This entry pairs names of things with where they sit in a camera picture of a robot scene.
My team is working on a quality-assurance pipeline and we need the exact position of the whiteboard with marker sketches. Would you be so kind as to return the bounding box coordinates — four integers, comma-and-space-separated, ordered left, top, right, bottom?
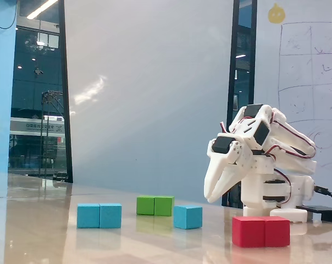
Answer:
252, 0, 332, 193

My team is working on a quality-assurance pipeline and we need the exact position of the white banner sign with lettering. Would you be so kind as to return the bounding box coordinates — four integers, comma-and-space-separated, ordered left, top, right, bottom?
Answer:
10, 117, 65, 136

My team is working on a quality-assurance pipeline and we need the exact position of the black power cable with plug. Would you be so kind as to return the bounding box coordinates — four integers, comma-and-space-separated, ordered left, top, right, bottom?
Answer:
313, 185, 332, 210

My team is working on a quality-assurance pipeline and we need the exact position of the thin black wall cable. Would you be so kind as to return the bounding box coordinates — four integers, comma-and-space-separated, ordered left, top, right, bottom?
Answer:
0, 0, 20, 29

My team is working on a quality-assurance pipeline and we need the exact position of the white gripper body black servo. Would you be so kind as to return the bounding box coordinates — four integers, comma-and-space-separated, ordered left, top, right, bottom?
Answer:
208, 133, 253, 166

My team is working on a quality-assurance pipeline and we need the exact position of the black slanted window post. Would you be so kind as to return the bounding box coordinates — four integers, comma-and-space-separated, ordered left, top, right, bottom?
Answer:
57, 0, 74, 184

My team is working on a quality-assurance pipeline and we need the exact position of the long red block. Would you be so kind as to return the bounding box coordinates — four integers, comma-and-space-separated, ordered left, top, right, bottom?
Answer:
231, 216, 291, 248

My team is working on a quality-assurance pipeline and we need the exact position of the long green block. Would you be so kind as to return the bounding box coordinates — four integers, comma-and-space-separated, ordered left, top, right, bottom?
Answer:
136, 195, 175, 217

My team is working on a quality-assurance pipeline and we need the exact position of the long blue block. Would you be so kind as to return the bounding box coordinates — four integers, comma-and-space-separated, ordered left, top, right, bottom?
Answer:
76, 203, 123, 229

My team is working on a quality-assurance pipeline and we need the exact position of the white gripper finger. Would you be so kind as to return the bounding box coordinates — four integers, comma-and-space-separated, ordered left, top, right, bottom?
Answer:
204, 153, 230, 201
208, 164, 248, 204

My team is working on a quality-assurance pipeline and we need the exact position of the black power adapter box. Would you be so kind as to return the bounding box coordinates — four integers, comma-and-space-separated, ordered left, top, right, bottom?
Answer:
296, 205, 332, 222

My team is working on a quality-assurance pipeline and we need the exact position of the black narrow window frame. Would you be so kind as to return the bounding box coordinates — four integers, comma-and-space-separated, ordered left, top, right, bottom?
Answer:
222, 0, 258, 208

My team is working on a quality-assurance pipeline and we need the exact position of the yellow round sticker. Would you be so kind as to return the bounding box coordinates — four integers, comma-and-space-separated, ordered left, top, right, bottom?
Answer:
268, 3, 286, 24

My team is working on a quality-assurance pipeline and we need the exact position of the small blue cube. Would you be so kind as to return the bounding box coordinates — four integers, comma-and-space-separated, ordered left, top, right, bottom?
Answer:
173, 205, 203, 230

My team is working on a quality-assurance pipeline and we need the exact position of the dark metal lattice tower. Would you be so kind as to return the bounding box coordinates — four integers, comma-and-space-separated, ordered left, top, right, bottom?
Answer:
40, 90, 65, 178

